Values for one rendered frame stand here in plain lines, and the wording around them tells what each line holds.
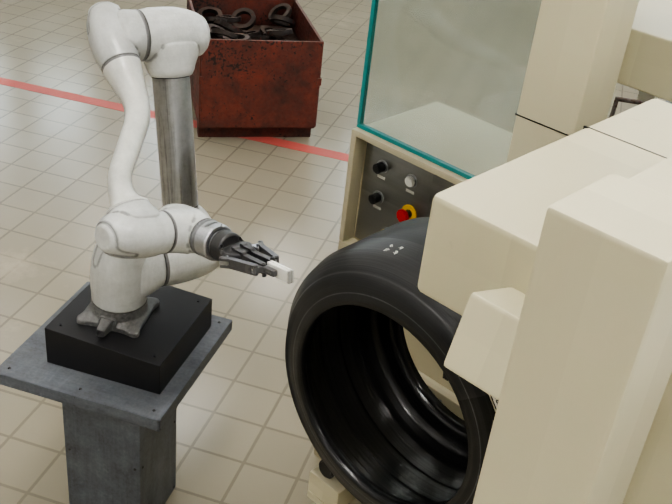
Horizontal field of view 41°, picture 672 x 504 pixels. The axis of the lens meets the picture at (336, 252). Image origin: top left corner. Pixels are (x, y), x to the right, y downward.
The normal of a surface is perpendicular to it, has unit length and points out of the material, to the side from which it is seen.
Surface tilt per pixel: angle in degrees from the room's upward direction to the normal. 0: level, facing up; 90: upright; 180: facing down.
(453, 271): 90
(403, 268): 43
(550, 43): 90
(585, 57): 90
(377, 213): 90
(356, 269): 48
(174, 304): 4
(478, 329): 72
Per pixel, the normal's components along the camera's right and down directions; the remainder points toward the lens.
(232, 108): 0.22, 0.52
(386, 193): -0.69, 0.31
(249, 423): 0.10, -0.85
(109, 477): -0.29, 0.47
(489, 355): -0.62, 0.04
